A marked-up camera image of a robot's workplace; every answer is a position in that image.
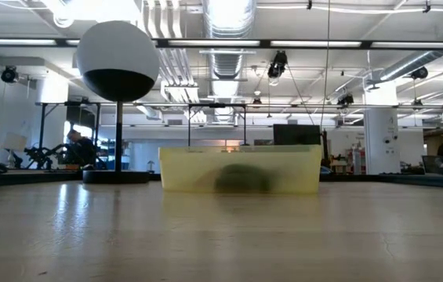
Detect yellow translucent plastic bin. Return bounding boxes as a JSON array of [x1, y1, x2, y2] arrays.
[[158, 143, 324, 195]]

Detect black monitor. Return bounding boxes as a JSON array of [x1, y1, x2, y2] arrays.
[[272, 123, 322, 146]]

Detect black round ceiling fixture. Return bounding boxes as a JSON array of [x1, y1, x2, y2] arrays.
[[336, 92, 355, 107], [0, 65, 20, 85], [409, 65, 430, 81]]

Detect white globe table lamp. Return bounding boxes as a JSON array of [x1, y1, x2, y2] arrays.
[[75, 20, 162, 185]]

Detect white round column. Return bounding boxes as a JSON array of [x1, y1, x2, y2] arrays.
[[363, 107, 401, 175]]

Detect white lampshade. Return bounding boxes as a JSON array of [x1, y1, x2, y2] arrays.
[[2, 132, 29, 153]]

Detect black background rig frame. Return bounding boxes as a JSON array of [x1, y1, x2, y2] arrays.
[[34, 100, 103, 170], [187, 103, 249, 147]]

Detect silver ventilation duct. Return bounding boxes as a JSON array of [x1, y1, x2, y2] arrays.
[[201, 0, 258, 79]]

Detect black overhead camera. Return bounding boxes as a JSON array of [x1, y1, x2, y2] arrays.
[[266, 49, 289, 80]]

